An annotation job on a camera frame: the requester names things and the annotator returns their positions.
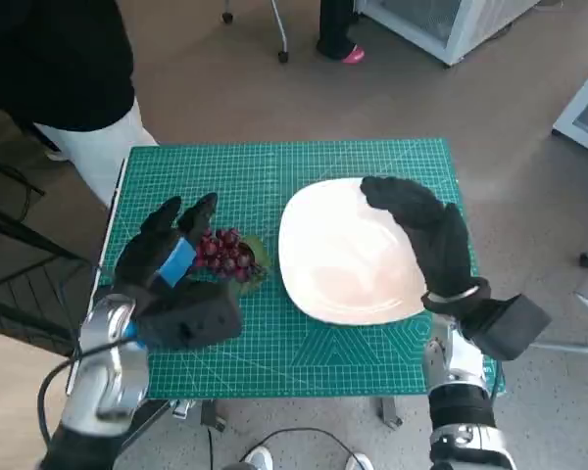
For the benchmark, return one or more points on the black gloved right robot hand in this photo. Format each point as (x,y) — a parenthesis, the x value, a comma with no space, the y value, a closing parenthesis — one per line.
(441,245)

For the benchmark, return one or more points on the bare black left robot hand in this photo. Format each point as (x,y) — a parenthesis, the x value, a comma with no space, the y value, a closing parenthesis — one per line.
(144,254)

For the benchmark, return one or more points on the red toy grape bunch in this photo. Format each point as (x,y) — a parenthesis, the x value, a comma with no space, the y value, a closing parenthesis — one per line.
(225,254)

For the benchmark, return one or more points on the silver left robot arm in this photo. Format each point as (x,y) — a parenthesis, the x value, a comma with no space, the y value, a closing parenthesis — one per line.
(108,382)

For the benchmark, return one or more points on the white square plate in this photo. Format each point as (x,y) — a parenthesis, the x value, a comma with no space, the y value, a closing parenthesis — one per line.
(343,264)

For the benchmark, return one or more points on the black metal rack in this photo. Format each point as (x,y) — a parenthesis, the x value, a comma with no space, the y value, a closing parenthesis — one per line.
(19,274)

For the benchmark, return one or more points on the green cutting mat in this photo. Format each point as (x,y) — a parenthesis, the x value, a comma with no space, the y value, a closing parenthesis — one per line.
(255,352)

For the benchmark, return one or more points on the silver table clamp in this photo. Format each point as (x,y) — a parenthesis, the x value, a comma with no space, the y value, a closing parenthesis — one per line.
(182,407)

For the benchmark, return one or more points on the person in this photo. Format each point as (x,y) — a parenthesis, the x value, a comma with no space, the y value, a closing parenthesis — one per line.
(54,59)
(334,29)

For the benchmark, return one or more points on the white chair leg with caster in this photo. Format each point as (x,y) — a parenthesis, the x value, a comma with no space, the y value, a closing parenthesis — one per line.
(283,53)

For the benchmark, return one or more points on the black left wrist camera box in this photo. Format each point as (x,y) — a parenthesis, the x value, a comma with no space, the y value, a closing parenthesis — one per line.
(196,318)

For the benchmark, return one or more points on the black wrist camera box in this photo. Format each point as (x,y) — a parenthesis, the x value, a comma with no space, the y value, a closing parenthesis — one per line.
(196,318)
(514,325)

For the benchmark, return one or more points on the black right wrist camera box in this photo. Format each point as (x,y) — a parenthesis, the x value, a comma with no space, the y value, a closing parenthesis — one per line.
(514,325)

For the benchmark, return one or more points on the grey table leg bracket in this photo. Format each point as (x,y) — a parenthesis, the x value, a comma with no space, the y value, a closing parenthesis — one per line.
(211,415)
(388,413)

